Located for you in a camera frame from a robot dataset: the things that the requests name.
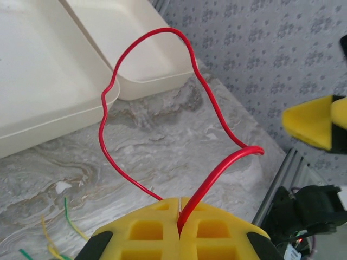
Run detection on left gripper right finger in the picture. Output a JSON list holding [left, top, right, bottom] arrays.
[[179, 197, 285, 260]]

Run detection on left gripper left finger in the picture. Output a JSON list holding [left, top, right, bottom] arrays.
[[77, 197, 182, 260]]

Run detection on red wire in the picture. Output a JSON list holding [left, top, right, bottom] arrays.
[[99, 27, 265, 228]]

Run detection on yellow-green striped wire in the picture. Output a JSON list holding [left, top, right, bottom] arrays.
[[63, 197, 90, 242]]

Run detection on yellow wire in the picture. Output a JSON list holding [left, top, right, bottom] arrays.
[[40, 214, 65, 258]]

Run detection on green wire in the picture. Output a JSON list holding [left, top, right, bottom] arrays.
[[18, 248, 36, 260]]

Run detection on cream plastic tray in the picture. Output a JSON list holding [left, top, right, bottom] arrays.
[[0, 0, 121, 159], [58, 0, 201, 101]]

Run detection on long aluminium base rail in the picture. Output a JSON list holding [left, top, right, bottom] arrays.
[[250, 147, 309, 236]]

